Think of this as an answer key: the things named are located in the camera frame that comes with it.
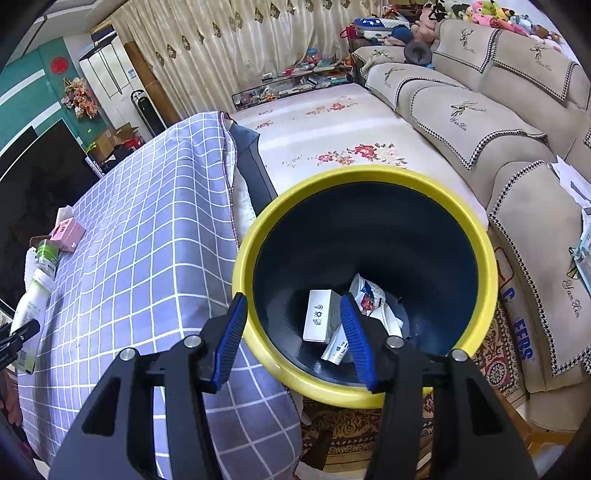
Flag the dark blue hat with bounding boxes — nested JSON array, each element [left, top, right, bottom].
[[403, 41, 434, 66]]

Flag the white floral mat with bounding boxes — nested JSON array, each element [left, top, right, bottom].
[[228, 82, 491, 232]]

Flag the pile of bags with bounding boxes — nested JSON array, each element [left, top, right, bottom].
[[339, 13, 417, 47]]

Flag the white papers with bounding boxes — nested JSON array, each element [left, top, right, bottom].
[[549, 156, 591, 209]]

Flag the black tower fan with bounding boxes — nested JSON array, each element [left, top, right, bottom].
[[130, 89, 168, 138]]

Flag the yellow rimmed dark bin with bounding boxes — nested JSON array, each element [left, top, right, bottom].
[[231, 165, 500, 409]]

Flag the large black television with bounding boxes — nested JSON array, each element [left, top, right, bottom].
[[0, 117, 105, 315]]

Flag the white wrapper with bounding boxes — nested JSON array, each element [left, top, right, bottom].
[[371, 304, 407, 340]]

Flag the open cardboard boxes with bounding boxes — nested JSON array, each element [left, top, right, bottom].
[[85, 122, 142, 162]]

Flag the blue white tube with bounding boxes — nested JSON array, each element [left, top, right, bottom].
[[320, 322, 354, 365]]

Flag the row of plush toys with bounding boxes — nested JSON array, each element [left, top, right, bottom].
[[417, 0, 565, 52]]

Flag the white barcode medicine box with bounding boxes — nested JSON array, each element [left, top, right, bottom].
[[302, 289, 344, 343]]

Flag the white green plastic bag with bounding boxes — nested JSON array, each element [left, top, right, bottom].
[[567, 225, 591, 278]]

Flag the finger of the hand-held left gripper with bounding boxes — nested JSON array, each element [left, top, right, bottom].
[[7, 319, 42, 348]]

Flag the beige embroidered curtain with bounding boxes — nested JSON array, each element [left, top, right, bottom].
[[99, 0, 385, 140]]

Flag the cluttered glass coffee table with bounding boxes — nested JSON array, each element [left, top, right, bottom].
[[230, 54, 356, 110]]

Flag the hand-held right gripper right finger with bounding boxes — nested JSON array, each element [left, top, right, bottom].
[[340, 294, 539, 480]]

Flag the black flat screen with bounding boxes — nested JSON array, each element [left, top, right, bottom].
[[0, 124, 38, 158]]

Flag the beige sofa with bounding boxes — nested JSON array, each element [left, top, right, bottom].
[[350, 17, 591, 435]]

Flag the artificial flower bunch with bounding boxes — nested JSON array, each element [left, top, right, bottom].
[[61, 76, 100, 120]]

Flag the small labelled plastic bottle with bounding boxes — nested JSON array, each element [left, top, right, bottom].
[[35, 239, 62, 279]]

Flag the dark box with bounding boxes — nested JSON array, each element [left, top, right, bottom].
[[89, 25, 119, 45]]

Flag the white green printed container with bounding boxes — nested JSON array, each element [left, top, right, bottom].
[[9, 269, 55, 374]]

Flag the patterned brown rug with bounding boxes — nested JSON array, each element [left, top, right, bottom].
[[295, 318, 533, 463]]

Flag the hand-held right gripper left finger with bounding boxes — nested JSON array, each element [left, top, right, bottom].
[[48, 292, 250, 480]]

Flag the white standing air conditioner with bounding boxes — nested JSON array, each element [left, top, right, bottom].
[[77, 34, 149, 135]]

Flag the dark blue cloth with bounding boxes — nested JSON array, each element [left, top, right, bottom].
[[228, 122, 280, 209]]

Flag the pink carton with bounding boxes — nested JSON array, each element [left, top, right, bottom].
[[49, 218, 88, 253]]

